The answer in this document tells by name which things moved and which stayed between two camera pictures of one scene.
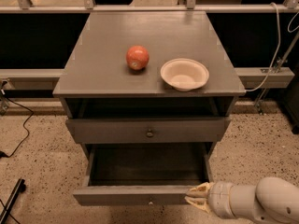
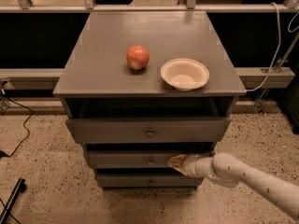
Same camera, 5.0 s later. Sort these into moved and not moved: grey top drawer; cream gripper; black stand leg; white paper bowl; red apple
Moved: cream gripper
Not moved: white paper bowl; grey top drawer; black stand leg; red apple
